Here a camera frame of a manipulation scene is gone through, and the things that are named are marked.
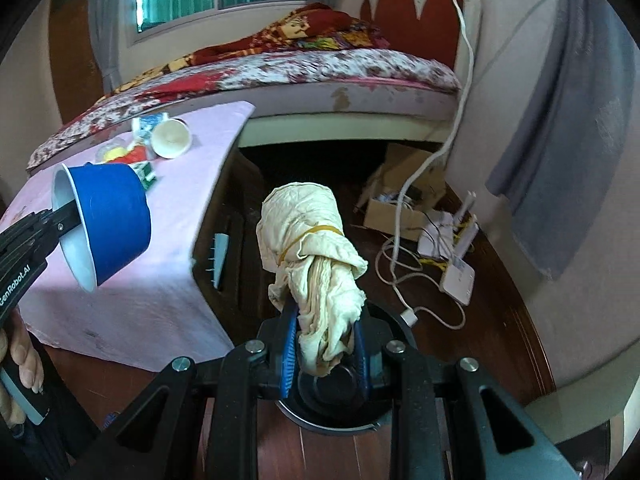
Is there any white red heart headboard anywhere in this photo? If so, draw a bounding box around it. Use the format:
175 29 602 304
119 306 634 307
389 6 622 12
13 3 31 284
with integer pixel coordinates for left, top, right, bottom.
360 0 483 76

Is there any green white small carton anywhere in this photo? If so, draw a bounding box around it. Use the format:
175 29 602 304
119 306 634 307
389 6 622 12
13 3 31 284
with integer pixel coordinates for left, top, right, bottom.
131 161 157 192

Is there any blue white small carton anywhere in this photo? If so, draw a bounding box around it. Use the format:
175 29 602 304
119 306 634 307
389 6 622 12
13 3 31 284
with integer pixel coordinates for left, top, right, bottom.
131 114 170 136

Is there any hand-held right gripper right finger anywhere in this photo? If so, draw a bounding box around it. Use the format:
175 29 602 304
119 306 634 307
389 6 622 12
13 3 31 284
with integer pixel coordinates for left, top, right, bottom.
350 305 581 480

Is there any person's left hand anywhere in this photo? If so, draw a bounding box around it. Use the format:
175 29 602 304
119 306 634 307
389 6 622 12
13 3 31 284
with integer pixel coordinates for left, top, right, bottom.
0 307 47 426

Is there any grey hanging cloth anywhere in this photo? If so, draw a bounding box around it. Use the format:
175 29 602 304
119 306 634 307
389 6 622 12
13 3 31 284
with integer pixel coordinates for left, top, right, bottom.
485 0 631 281

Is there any white router with antennas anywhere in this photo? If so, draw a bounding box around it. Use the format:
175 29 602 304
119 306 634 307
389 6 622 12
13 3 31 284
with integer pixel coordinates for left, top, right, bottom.
417 190 481 261

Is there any cardboard box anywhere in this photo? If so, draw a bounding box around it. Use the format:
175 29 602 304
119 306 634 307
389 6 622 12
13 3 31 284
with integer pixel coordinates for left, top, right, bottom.
355 142 451 241

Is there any cream bed frame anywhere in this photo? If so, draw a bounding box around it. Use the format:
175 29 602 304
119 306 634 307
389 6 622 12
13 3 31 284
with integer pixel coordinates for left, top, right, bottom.
240 110 451 148

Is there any black trash bin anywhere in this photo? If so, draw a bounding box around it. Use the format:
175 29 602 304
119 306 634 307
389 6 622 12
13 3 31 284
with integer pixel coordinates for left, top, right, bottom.
272 305 416 433

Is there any light blue comb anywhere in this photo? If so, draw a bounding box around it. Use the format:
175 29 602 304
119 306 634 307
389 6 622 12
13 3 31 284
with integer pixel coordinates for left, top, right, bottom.
207 232 231 289

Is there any red printed blanket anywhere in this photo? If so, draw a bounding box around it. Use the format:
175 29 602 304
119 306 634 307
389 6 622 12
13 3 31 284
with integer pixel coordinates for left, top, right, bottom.
160 2 391 68

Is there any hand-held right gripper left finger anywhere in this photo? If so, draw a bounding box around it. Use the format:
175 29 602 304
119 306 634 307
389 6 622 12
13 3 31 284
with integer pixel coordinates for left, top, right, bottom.
65 305 303 480

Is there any brown wooden door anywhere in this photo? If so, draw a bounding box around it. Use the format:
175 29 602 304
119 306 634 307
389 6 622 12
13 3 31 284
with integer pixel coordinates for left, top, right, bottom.
47 0 108 126

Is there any blue paper cup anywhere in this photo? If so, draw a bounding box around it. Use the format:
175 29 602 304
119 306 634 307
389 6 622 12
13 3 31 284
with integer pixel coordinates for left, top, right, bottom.
52 162 152 292

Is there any floral bed mattress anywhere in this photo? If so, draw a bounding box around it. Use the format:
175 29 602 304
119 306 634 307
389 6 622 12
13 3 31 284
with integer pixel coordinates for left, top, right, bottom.
25 49 461 176

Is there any cream cloth bundle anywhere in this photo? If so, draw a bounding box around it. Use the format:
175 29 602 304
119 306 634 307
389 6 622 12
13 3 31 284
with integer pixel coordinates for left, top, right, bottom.
256 181 369 378

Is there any white paper cup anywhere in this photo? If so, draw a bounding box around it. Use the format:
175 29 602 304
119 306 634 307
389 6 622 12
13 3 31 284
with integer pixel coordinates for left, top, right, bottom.
150 117 193 159

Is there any white flat device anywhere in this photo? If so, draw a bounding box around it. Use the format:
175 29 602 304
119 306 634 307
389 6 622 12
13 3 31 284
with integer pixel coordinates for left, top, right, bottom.
440 255 476 306

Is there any pink table cloth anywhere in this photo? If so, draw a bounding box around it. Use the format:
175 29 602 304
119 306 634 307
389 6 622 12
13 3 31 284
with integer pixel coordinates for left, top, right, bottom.
0 101 257 373

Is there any dark wooden cabinet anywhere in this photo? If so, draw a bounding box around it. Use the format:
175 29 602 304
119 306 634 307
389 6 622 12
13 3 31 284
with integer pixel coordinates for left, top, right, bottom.
192 147 281 356

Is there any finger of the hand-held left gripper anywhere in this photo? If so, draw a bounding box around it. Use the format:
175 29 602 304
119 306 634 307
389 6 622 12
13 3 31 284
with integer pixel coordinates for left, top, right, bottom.
30 202 83 242

